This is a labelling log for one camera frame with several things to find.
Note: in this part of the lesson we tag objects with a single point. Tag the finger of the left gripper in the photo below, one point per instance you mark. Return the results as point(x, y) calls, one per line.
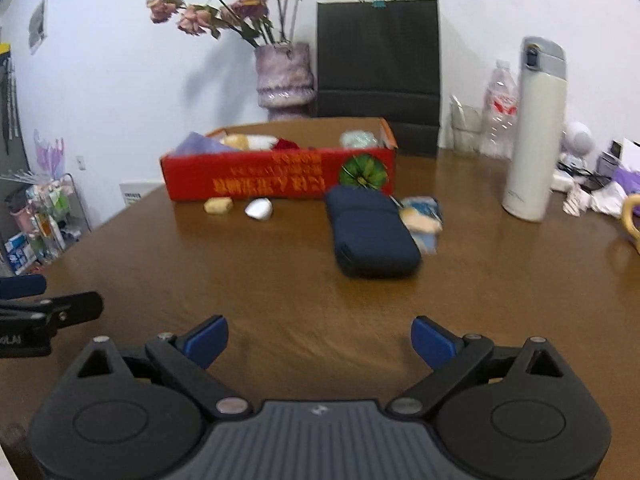
point(22, 286)

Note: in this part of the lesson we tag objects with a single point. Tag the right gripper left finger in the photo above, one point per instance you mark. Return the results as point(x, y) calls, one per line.
point(181, 364)

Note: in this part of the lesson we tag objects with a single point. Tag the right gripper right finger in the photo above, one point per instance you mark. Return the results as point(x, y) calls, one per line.
point(456, 363)

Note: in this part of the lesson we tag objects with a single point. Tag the navy blue zip case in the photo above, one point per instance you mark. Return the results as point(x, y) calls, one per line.
point(369, 238)

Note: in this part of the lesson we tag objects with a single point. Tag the blue yellow plush figure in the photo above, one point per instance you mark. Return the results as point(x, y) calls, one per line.
point(423, 218)

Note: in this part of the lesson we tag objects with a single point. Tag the small yellow sponge piece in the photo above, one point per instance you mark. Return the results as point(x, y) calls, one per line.
point(218, 205)

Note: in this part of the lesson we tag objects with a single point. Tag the white round container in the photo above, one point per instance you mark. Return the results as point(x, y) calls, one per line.
point(260, 209)

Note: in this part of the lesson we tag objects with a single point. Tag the purple cloth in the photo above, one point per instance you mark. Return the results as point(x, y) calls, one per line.
point(197, 144)

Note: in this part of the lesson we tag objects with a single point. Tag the red pom-pom flower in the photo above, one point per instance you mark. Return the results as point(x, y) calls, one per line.
point(285, 145)

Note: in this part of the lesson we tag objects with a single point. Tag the white booklet box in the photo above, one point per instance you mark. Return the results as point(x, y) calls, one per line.
point(133, 191)

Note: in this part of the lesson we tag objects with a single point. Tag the white power adapter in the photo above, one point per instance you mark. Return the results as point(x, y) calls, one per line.
point(562, 181)

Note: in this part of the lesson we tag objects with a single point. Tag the yellow white plush toy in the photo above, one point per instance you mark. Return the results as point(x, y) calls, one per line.
point(249, 142)

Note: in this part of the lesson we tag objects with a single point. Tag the red cardboard box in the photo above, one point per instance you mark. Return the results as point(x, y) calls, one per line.
point(318, 165)

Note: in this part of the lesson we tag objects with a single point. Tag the crumpled tissue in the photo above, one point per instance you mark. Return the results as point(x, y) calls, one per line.
point(608, 200)

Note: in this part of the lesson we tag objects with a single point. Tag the clear drinking glass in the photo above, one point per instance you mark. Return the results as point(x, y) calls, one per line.
point(466, 127)

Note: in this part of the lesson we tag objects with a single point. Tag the yellow mug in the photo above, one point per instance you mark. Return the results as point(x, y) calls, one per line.
point(630, 204)

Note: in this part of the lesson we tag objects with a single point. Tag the iridescent crumpled wrapper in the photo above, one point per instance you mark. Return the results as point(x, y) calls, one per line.
point(358, 140)

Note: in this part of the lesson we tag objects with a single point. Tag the water bottle pack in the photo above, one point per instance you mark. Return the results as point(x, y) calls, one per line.
point(500, 112)

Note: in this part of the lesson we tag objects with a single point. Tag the white thermos bottle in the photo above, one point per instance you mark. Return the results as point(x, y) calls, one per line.
point(542, 91)

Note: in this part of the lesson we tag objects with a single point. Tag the pink purple ceramic vase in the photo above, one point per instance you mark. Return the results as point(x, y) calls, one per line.
point(285, 82)

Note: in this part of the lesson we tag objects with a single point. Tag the black paper shopping bag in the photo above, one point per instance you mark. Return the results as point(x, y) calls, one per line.
point(382, 63)

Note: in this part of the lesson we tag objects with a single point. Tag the dried pink rose bouquet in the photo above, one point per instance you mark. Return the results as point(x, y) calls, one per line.
point(257, 22)

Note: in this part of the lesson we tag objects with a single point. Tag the teal binder clip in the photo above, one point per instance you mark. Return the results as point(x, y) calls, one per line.
point(378, 5)

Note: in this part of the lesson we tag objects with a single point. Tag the wire storage rack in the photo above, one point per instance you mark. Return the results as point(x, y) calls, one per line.
point(49, 216)

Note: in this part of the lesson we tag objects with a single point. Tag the white small robot camera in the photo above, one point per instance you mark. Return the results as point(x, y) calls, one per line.
point(577, 143)

